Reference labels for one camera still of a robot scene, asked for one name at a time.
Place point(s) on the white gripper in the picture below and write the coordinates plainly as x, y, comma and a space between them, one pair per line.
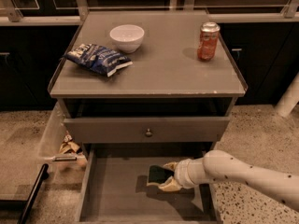
181, 174

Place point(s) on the green yellow sponge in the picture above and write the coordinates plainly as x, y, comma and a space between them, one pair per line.
158, 175

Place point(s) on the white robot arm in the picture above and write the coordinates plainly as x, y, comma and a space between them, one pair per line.
219, 166

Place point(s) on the top drawer with knob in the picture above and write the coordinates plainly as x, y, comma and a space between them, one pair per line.
147, 130

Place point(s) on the open middle drawer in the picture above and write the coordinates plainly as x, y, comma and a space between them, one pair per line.
115, 190

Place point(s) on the grey drawer cabinet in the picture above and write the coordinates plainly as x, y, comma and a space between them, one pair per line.
166, 79

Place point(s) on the crumpled snack wrapper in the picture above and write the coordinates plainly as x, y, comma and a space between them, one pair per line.
69, 146

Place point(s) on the clear plastic bin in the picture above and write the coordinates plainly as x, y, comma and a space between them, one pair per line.
51, 140

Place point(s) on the blue chip bag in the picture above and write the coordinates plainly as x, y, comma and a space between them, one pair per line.
99, 59

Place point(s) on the orange soda can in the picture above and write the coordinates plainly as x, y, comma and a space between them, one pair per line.
208, 39

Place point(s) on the white bowl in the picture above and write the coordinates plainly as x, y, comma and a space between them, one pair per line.
127, 38

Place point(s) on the black bar handle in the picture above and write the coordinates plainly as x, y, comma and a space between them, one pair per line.
41, 177

